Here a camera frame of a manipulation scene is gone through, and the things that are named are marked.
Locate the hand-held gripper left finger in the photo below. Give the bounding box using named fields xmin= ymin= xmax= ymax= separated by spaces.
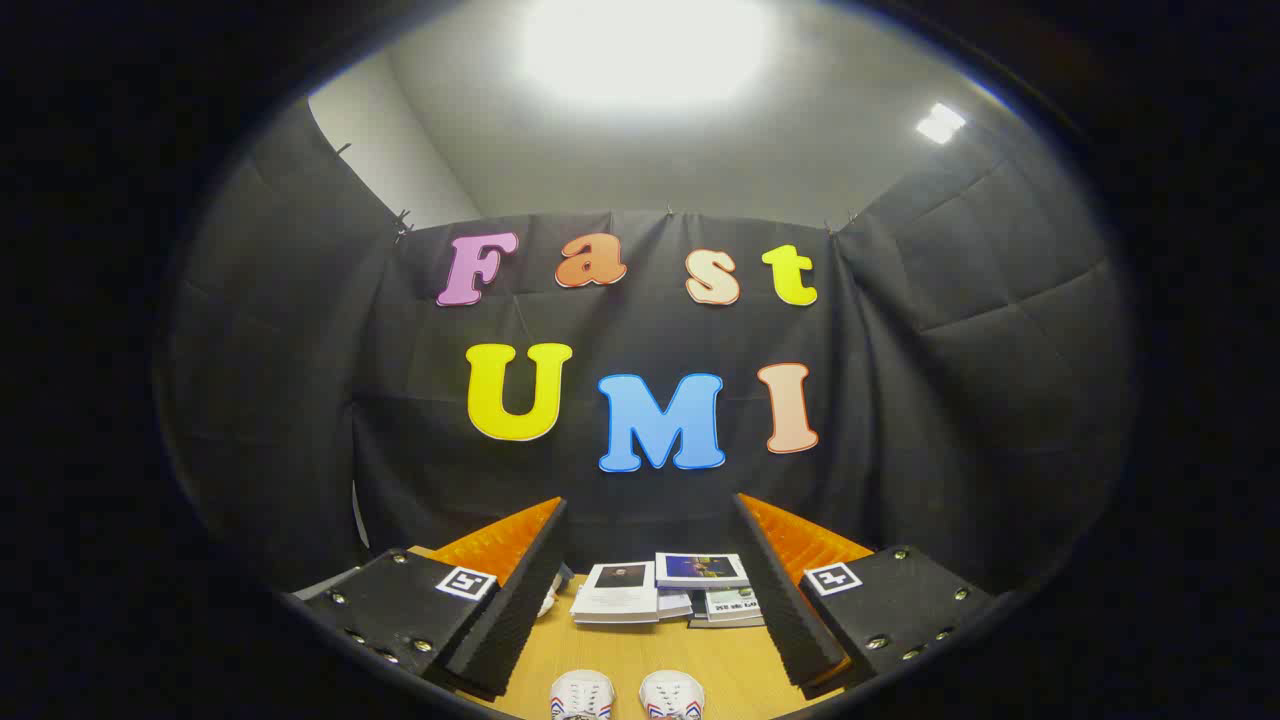
xmin=298 ymin=496 xmax=569 ymax=700

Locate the large ceiling light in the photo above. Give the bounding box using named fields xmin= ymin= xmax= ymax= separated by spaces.
xmin=520 ymin=0 xmax=776 ymax=106

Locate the book with blue picture cover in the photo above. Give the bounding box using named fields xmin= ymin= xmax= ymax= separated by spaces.
xmin=655 ymin=551 xmax=751 ymax=591

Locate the black backdrop cloth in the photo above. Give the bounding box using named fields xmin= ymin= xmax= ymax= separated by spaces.
xmin=160 ymin=100 xmax=1136 ymax=601

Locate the book with pale green cover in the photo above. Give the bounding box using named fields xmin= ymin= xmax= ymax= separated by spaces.
xmin=703 ymin=586 xmax=764 ymax=623

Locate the white book with dark portrait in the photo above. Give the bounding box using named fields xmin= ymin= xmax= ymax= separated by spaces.
xmin=570 ymin=561 xmax=661 ymax=626

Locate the small ceiling light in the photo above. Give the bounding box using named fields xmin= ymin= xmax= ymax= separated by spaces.
xmin=915 ymin=102 xmax=968 ymax=146

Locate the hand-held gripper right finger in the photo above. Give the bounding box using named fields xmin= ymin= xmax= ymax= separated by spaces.
xmin=733 ymin=492 xmax=999 ymax=700

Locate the white shoe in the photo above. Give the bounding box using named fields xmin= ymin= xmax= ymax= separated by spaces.
xmin=639 ymin=670 xmax=707 ymax=720
xmin=549 ymin=669 xmax=617 ymax=720

